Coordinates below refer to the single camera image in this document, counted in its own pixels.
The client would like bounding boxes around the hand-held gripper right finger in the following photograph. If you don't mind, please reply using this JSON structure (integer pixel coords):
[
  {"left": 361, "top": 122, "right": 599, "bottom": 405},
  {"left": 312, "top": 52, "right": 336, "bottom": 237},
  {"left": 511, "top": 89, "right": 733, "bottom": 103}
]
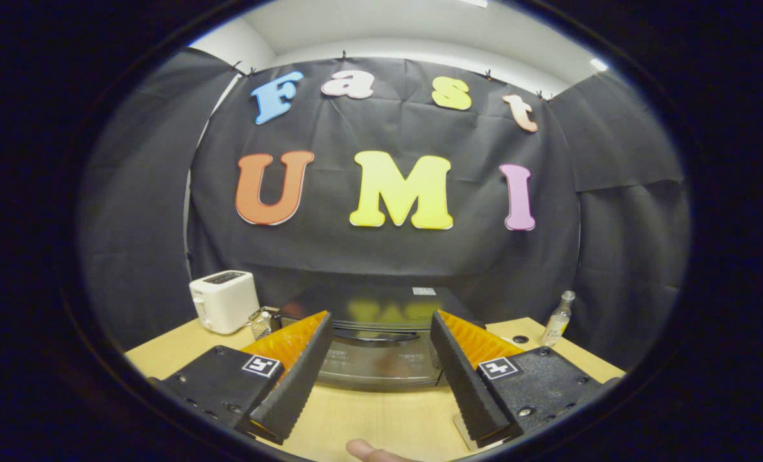
[{"left": 430, "top": 309, "right": 614, "bottom": 445}]

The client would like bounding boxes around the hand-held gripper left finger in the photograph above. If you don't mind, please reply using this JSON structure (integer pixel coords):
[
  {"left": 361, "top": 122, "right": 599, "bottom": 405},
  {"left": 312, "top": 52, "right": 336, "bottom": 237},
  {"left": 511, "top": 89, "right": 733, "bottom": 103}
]
[{"left": 157, "top": 311, "right": 336, "bottom": 445}]

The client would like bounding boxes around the black toaster oven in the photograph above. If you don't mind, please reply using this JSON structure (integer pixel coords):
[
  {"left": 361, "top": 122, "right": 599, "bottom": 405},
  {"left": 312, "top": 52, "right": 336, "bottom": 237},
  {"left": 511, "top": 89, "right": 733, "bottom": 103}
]
[{"left": 279, "top": 286, "right": 484, "bottom": 391}]

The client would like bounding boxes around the white bread toaster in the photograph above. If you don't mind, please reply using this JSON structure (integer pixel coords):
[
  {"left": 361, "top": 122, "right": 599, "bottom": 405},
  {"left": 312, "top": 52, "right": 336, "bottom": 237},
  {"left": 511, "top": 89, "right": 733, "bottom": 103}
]
[{"left": 189, "top": 270, "right": 260, "bottom": 335}]

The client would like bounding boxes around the small white ribbed tray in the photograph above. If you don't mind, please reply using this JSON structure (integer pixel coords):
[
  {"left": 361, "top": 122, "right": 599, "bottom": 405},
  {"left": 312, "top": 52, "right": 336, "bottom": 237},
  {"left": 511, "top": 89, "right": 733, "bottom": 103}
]
[{"left": 453, "top": 414, "right": 510, "bottom": 452}]

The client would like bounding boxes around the small metal grater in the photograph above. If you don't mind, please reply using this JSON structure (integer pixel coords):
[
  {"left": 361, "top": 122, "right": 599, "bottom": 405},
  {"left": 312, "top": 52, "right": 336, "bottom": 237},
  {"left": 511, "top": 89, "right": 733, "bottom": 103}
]
[{"left": 248, "top": 307, "right": 282, "bottom": 341}]

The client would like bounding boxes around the clear glass bottle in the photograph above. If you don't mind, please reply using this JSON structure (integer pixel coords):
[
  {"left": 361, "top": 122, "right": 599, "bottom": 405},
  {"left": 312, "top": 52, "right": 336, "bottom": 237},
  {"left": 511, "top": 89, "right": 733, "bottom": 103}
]
[{"left": 542, "top": 290, "right": 576, "bottom": 347}]

